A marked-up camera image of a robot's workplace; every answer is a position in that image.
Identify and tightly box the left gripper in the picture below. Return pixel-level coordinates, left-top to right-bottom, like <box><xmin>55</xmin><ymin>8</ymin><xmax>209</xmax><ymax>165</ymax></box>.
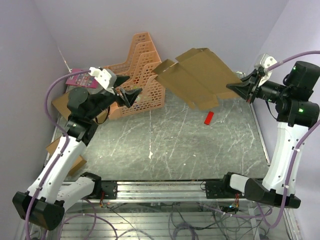
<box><xmin>86</xmin><ymin>74</ymin><xmax>142</xmax><ymax>120</ymax></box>

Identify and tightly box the brown cardboard box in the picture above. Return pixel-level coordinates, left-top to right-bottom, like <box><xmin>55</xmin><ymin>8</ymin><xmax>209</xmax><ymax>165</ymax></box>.
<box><xmin>153</xmin><ymin>48</ymin><xmax>241</xmax><ymax>111</ymax></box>

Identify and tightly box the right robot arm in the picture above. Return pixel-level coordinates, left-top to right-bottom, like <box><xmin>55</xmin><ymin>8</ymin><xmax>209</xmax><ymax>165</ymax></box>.
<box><xmin>220</xmin><ymin>61</ymin><xmax>320</xmax><ymax>209</ymax></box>

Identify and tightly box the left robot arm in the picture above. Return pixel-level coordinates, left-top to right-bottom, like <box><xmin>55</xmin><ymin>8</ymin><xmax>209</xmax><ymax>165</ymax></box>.
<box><xmin>12</xmin><ymin>75</ymin><xmax>142</xmax><ymax>235</ymax></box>

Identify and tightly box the large folded cardboard box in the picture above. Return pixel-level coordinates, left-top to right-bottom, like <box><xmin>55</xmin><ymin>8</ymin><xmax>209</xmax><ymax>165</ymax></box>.
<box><xmin>51</xmin><ymin>92</ymin><xmax>108</xmax><ymax>124</ymax></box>

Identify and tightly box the small folded cardboard box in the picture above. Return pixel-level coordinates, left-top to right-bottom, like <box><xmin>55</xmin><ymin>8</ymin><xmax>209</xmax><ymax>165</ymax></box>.
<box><xmin>46</xmin><ymin>137</ymin><xmax>87</xmax><ymax>177</ymax></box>

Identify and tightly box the orange plastic file organizer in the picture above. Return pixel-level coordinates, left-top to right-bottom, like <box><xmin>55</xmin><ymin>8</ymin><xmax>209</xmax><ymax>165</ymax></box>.
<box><xmin>105</xmin><ymin>32</ymin><xmax>166</xmax><ymax>120</ymax></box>

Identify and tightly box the pink sticker sheet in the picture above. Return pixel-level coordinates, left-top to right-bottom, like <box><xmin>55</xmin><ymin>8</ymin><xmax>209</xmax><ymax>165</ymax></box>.
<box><xmin>65</xmin><ymin>73</ymin><xmax>99</xmax><ymax>89</ymax></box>

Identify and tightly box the red rectangular block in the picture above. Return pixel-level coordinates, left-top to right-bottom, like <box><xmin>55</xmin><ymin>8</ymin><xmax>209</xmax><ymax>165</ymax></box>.
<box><xmin>204</xmin><ymin>111</ymin><xmax>214</xmax><ymax>125</ymax></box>

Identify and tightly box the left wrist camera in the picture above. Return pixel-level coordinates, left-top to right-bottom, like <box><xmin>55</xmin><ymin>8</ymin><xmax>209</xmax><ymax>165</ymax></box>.
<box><xmin>89</xmin><ymin>67</ymin><xmax>117</xmax><ymax>94</ymax></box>

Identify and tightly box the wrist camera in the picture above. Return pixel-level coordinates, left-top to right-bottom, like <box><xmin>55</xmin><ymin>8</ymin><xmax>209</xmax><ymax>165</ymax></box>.
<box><xmin>254</xmin><ymin>53</ymin><xmax>278</xmax><ymax>87</ymax></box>
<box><xmin>89</xmin><ymin>67</ymin><xmax>117</xmax><ymax>94</ymax></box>

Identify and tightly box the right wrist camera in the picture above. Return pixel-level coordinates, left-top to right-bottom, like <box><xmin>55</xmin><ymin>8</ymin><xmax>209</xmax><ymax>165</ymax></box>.
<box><xmin>254</xmin><ymin>53</ymin><xmax>278</xmax><ymax>87</ymax></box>

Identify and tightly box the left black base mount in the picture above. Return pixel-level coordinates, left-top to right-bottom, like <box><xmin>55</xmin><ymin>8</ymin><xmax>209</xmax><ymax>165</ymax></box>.
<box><xmin>101</xmin><ymin>180</ymin><xmax>118</xmax><ymax>200</ymax></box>

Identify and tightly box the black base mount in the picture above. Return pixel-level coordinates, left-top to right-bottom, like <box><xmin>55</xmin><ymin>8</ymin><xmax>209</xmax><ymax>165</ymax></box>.
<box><xmin>101</xmin><ymin>180</ymin><xmax>118</xmax><ymax>200</ymax></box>
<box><xmin>200</xmin><ymin>180</ymin><xmax>236</xmax><ymax>200</ymax></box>

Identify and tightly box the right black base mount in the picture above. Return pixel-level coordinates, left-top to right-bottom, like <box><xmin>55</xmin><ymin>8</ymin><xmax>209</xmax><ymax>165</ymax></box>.
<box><xmin>200</xmin><ymin>180</ymin><xmax>236</xmax><ymax>200</ymax></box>

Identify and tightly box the aluminium mounting rail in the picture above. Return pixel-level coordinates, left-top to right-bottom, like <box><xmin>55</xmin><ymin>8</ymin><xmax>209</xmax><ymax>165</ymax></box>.
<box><xmin>107</xmin><ymin>180</ymin><xmax>210</xmax><ymax>203</ymax></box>

